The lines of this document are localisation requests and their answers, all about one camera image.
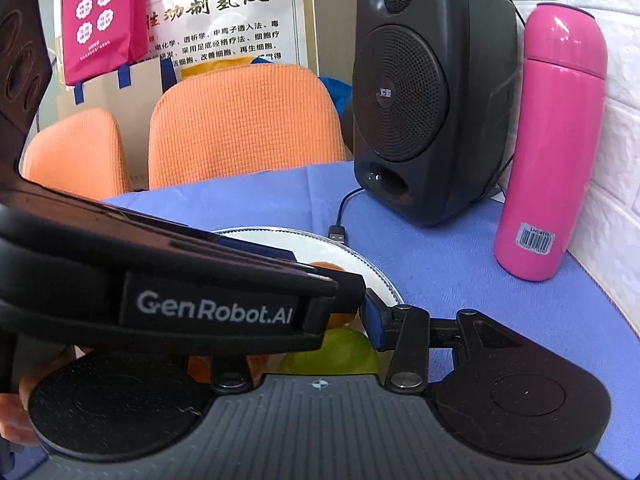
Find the pink fabric bag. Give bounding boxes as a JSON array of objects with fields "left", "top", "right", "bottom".
[{"left": 61, "top": 0, "right": 149, "bottom": 87}]

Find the white plate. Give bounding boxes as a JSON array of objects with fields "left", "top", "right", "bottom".
[{"left": 210, "top": 226, "right": 407, "bottom": 311}]

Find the orange chair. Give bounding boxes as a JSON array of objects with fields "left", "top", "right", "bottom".
[
  {"left": 147, "top": 63, "right": 348, "bottom": 191},
  {"left": 22, "top": 108, "right": 133, "bottom": 200}
]

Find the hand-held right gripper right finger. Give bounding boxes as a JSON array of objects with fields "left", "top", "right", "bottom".
[{"left": 360, "top": 287, "right": 526, "bottom": 393}]

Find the orange with stem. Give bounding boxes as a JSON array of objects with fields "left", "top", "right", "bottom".
[{"left": 186, "top": 356, "right": 213, "bottom": 387}]

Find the cardboard box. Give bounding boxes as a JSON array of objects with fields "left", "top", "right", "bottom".
[{"left": 56, "top": 57, "right": 181, "bottom": 191}]

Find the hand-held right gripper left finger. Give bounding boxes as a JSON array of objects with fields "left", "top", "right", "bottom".
[{"left": 209, "top": 352, "right": 253, "bottom": 393}]

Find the black speaker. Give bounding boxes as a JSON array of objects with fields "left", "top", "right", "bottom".
[{"left": 351, "top": 0, "right": 521, "bottom": 228}]

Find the black usb cable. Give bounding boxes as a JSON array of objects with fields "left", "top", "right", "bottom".
[{"left": 327, "top": 186, "right": 366, "bottom": 246}]

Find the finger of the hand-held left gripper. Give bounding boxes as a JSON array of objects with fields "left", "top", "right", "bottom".
[
  {"left": 215, "top": 234, "right": 301, "bottom": 263},
  {"left": 302, "top": 267, "right": 366, "bottom": 350}
]

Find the pink bottle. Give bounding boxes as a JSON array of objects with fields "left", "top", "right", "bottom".
[{"left": 493, "top": 2, "right": 608, "bottom": 282}]

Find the wall poster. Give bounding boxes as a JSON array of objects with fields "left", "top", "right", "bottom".
[{"left": 142, "top": 0, "right": 321, "bottom": 76}]

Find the blue printed tablecloth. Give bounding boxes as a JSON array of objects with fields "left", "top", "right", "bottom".
[{"left": 0, "top": 160, "right": 640, "bottom": 480}]

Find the blue cloth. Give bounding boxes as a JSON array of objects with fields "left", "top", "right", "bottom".
[{"left": 317, "top": 76, "right": 357, "bottom": 158}]

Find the person's left hand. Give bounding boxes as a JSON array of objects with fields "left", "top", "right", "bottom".
[{"left": 0, "top": 347, "right": 96, "bottom": 447}]

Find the green plum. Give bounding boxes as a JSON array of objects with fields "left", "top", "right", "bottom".
[{"left": 277, "top": 327, "right": 382, "bottom": 376}]

